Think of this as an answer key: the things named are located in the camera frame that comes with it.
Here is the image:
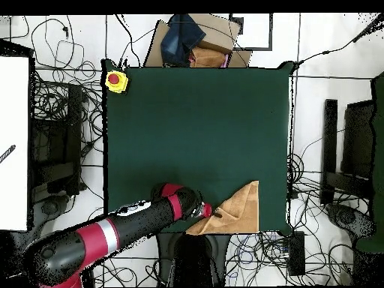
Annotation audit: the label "tangled black floor cables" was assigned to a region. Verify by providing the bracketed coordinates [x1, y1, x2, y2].
[8, 14, 106, 217]
[224, 149, 361, 287]

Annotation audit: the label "blue denim jeans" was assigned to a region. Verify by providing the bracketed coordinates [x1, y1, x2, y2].
[160, 13, 207, 68]

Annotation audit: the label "yellow emergency stop button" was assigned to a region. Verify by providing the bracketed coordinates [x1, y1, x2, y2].
[104, 70, 129, 94]

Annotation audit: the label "black floor base foot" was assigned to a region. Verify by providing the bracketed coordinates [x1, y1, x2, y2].
[32, 193, 71, 232]
[325, 202, 377, 242]

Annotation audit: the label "dark green table cloth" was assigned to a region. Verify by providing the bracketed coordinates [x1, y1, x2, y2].
[100, 58, 296, 236]

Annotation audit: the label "black floor stand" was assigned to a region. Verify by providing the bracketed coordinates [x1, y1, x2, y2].
[29, 83, 83, 196]
[319, 98, 376, 206]

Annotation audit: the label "thin black rectangular frame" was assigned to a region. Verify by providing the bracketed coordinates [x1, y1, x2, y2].
[228, 13, 274, 51]

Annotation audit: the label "striped black rod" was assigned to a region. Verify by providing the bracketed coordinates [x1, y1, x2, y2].
[0, 144, 17, 165]

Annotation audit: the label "tan terry towel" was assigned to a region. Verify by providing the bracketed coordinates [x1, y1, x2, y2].
[184, 180, 260, 236]

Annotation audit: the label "orange folded cloth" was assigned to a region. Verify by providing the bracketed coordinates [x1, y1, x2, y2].
[189, 46, 230, 69]

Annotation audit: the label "black power strip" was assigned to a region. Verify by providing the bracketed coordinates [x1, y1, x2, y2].
[288, 231, 306, 276]

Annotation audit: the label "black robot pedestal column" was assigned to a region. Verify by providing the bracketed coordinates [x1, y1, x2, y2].
[155, 232, 232, 287]

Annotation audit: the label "brown cardboard box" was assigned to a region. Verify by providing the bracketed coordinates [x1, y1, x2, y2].
[142, 13, 254, 69]

